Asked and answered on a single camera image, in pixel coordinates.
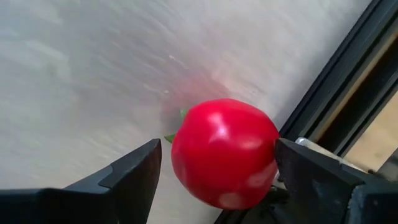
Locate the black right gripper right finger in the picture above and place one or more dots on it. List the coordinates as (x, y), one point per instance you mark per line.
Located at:
(326, 196)

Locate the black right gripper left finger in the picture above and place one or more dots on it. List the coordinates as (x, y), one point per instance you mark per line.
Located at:
(87, 202)

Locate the red tomato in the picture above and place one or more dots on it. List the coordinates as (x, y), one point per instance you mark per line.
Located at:
(224, 152)

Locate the black table frame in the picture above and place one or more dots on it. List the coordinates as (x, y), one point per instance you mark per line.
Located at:
(334, 71)

